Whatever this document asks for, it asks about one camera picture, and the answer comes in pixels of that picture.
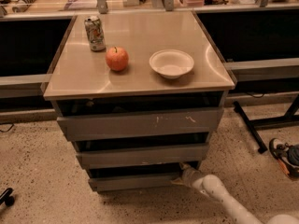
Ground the white paper bowl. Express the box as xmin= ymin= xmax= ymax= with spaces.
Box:
xmin=149 ymin=49 xmax=194 ymax=79

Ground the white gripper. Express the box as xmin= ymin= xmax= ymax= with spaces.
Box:
xmin=171 ymin=162 xmax=206 ymax=189

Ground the black metal stand leg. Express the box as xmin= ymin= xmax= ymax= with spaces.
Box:
xmin=233 ymin=95 xmax=299 ymax=154

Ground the grey drawer cabinet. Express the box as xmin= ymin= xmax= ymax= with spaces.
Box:
xmin=42 ymin=10 xmax=236 ymax=185

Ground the black floor cable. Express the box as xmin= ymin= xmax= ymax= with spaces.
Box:
xmin=0 ymin=123 xmax=15 ymax=134

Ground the red apple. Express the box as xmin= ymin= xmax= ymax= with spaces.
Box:
xmin=106 ymin=47 xmax=129 ymax=72

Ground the crushed soda can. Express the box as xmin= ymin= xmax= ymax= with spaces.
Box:
xmin=84 ymin=16 xmax=106 ymax=51

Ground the grey middle drawer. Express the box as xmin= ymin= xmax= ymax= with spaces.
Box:
xmin=77 ymin=143 xmax=209 ymax=169

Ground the grey top drawer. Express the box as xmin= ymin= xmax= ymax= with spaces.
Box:
xmin=57 ymin=108 xmax=223 ymax=141

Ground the black chair caster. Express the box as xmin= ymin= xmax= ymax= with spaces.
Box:
xmin=0 ymin=188 xmax=15 ymax=206

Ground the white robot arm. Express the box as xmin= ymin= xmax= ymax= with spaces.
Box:
xmin=172 ymin=162 xmax=299 ymax=224

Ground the sneaker shoe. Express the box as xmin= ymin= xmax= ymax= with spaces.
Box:
xmin=269 ymin=138 xmax=299 ymax=180

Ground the grey bottom drawer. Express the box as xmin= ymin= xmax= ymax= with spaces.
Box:
xmin=87 ymin=162 xmax=182 ymax=192

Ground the grey drawer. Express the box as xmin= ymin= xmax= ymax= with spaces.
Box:
xmin=77 ymin=143 xmax=209 ymax=169
xmin=57 ymin=108 xmax=223 ymax=141
xmin=87 ymin=162 xmax=182 ymax=192

